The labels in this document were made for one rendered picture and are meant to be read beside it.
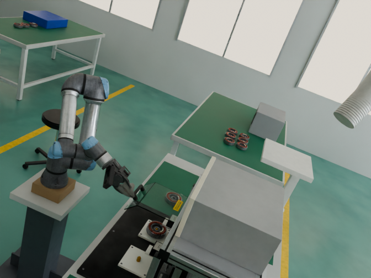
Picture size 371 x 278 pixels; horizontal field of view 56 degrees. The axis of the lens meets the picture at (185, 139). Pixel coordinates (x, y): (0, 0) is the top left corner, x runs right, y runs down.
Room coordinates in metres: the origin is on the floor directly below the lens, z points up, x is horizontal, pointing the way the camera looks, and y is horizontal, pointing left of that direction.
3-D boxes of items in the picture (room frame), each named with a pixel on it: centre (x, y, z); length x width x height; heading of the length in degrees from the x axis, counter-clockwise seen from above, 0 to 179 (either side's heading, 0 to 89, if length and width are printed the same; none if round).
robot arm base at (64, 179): (1.61, 0.63, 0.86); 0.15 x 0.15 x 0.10
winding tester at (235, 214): (1.35, -0.32, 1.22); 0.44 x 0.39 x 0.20; 172
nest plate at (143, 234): (1.53, -0.02, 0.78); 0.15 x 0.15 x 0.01; 82
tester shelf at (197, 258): (1.36, -0.32, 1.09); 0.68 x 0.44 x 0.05; 172
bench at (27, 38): (4.85, 2.43, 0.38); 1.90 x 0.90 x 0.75; 172
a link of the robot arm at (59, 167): (1.61, 0.62, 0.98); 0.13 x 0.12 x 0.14; 117
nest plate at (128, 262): (1.29, 0.01, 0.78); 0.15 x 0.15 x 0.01; 82
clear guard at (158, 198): (1.44, -0.02, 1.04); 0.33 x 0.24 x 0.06; 82
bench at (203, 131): (3.73, -0.54, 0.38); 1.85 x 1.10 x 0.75; 172
